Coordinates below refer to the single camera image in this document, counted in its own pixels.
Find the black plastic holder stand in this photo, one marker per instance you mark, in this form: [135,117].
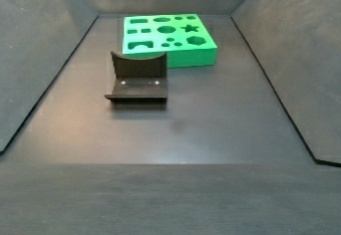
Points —
[140,78]

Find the green shape sorter block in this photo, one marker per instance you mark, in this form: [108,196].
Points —
[175,34]

